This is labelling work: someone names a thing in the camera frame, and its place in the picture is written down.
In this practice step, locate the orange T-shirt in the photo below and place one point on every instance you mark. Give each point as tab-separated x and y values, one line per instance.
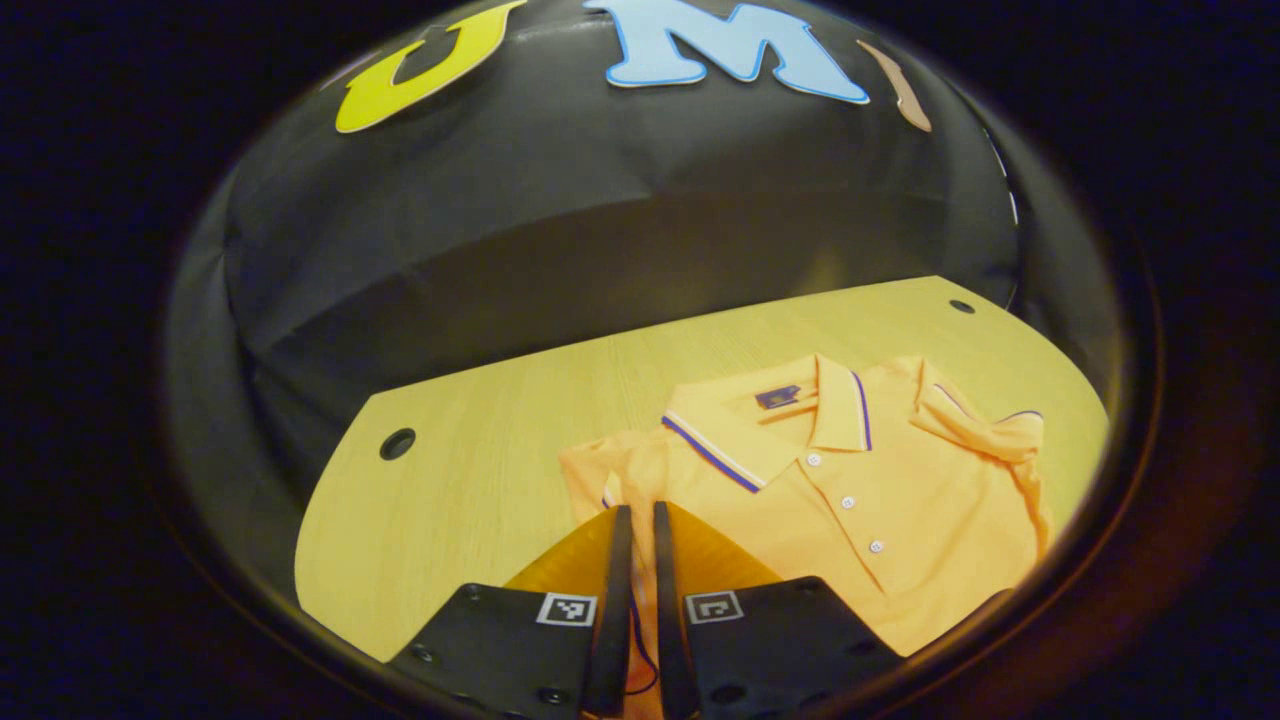
880	480

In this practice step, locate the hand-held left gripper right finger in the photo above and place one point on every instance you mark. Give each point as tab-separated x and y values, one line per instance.
672	650

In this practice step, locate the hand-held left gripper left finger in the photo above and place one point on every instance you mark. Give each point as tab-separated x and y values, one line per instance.
612	640

